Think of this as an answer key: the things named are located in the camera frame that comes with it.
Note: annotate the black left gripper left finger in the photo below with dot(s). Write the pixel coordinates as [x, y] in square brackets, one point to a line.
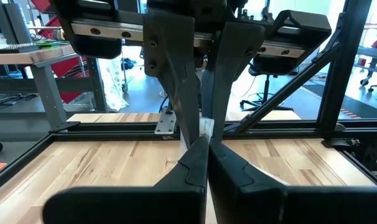
[129, 205]

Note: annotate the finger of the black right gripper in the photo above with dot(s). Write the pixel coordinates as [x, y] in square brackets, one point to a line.
[173, 62]
[232, 62]

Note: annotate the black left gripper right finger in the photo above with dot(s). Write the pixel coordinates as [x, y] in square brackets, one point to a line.
[285, 205]

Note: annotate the clear plastic zip bag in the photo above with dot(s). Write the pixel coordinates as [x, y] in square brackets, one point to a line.
[206, 127]

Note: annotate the white patterned hanging cloth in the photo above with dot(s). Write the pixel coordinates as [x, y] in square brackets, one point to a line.
[112, 84]

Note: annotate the red plastic bins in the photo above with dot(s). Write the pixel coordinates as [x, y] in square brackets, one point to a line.
[67, 67]

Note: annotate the green plastic tray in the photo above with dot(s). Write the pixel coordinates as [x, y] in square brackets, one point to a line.
[48, 43]

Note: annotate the gray upright panels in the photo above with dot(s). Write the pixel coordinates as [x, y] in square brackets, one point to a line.
[12, 23]

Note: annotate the black mat with red stripes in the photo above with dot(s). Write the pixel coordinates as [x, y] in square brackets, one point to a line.
[347, 105]

